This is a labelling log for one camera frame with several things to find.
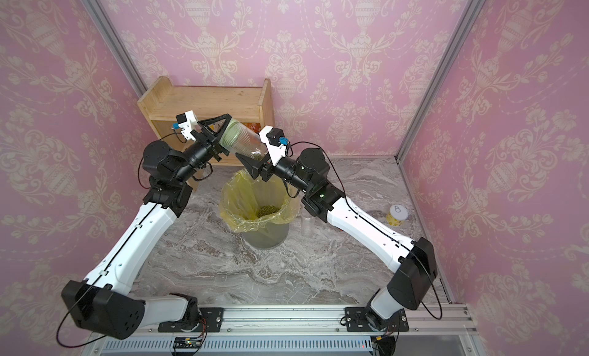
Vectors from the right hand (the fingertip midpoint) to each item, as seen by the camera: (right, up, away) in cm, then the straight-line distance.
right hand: (250, 143), depth 59 cm
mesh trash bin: (+2, -29, +20) cm, 35 cm away
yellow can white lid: (+53, -24, +34) cm, 67 cm away
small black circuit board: (-23, -62, +13) cm, 67 cm away
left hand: (-4, +4, 0) cm, 6 cm away
